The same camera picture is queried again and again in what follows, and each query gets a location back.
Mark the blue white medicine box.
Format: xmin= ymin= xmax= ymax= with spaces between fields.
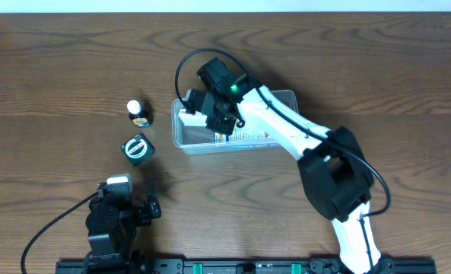
xmin=214 ymin=124 xmax=269 ymax=142

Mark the clear plastic container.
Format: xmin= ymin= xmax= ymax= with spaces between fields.
xmin=171 ymin=99 xmax=280 ymax=155

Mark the white Panadol box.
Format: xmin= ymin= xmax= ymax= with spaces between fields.
xmin=178 ymin=109 xmax=208 ymax=127

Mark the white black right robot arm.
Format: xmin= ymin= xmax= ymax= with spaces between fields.
xmin=182 ymin=58 xmax=391 ymax=273

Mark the green Zam-Buk box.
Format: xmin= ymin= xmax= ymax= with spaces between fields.
xmin=120 ymin=133 xmax=155 ymax=166

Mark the dark Woods syrup bottle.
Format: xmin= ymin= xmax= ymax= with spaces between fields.
xmin=126 ymin=100 xmax=153 ymax=128

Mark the black mounting rail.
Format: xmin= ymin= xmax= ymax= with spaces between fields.
xmin=56 ymin=257 xmax=438 ymax=274

